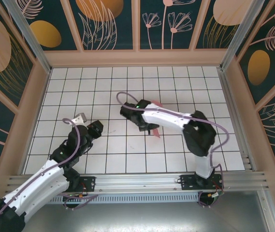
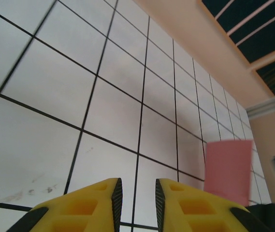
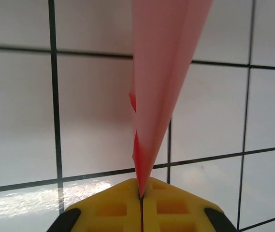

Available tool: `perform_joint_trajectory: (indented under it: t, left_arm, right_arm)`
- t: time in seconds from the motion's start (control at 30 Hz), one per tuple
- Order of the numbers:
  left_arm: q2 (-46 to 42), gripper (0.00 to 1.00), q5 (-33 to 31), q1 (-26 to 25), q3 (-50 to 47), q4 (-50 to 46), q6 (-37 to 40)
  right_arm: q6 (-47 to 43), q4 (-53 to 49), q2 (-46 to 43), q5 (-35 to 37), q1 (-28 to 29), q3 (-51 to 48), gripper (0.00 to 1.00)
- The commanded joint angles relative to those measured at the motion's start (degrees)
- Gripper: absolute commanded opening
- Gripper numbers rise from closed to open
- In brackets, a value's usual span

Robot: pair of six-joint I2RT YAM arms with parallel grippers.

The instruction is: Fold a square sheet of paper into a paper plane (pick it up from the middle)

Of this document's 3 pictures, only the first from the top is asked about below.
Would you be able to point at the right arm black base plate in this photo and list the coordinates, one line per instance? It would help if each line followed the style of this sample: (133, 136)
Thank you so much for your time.
(188, 182)

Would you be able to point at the yellow power connector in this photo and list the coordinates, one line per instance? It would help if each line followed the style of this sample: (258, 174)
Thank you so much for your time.
(210, 194)
(80, 194)

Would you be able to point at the grey metal sheet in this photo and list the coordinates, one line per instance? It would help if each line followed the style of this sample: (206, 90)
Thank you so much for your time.
(137, 217)

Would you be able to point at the aluminium corner post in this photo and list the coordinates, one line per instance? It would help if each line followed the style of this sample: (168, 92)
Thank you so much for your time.
(238, 33)
(31, 41)

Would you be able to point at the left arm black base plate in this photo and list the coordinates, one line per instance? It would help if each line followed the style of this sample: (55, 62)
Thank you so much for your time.
(89, 183)

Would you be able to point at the long aluminium mounting rail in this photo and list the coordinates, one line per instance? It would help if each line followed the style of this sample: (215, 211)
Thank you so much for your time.
(137, 181)

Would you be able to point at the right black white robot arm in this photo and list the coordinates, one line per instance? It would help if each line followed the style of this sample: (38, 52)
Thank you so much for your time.
(166, 118)

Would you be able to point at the aluminium table side rail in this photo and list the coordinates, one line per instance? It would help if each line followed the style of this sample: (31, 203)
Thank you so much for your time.
(234, 116)

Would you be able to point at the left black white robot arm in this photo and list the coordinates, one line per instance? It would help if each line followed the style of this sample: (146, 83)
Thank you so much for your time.
(38, 186)

